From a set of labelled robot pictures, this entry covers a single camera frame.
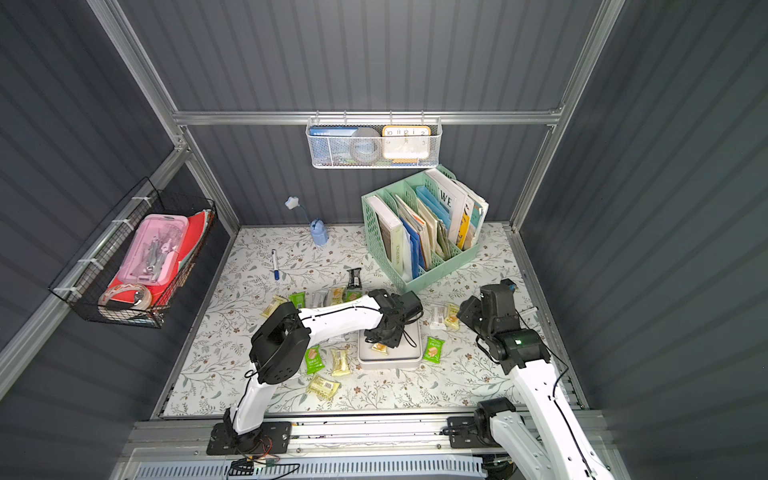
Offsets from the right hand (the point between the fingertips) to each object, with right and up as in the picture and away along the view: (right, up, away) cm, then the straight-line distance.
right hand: (475, 307), depth 77 cm
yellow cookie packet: (-40, +1, +22) cm, 46 cm away
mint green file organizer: (-28, +17, +26) cm, 41 cm away
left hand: (-23, -11, +12) cm, 28 cm away
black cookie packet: (-35, +4, +25) cm, 43 cm away
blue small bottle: (-49, +23, +32) cm, 63 cm away
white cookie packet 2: (-7, -7, +17) cm, 19 cm away
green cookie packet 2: (-53, -1, +22) cm, 58 cm away
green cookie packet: (-35, 0, +22) cm, 42 cm away
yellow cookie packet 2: (-60, -3, +19) cm, 63 cm away
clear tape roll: (-77, +3, -11) cm, 78 cm away
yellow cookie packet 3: (-36, -17, +7) cm, 41 cm away
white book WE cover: (-2, +31, +17) cm, 36 cm away
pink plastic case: (-80, +13, -5) cm, 81 cm away
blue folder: (-14, +13, +16) cm, 25 cm away
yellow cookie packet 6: (-25, -13, +10) cm, 30 cm away
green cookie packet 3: (-9, -14, +10) cm, 20 cm away
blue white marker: (-64, +8, +30) cm, 71 cm away
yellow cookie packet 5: (-3, -7, +16) cm, 18 cm away
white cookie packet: (-46, -1, +22) cm, 50 cm away
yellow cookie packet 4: (-40, -23, +4) cm, 46 cm away
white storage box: (-17, -15, +10) cm, 25 cm away
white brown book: (-22, +20, +8) cm, 31 cm away
